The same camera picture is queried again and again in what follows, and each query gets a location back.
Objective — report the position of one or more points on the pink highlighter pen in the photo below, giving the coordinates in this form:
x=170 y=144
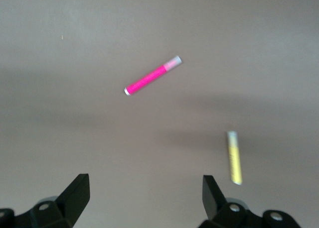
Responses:
x=149 y=77

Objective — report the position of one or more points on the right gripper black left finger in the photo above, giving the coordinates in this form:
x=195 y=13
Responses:
x=62 y=208

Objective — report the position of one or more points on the yellow highlighter pen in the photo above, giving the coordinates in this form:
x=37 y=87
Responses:
x=234 y=158

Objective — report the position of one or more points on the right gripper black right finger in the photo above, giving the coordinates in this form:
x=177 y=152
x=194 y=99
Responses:
x=224 y=210

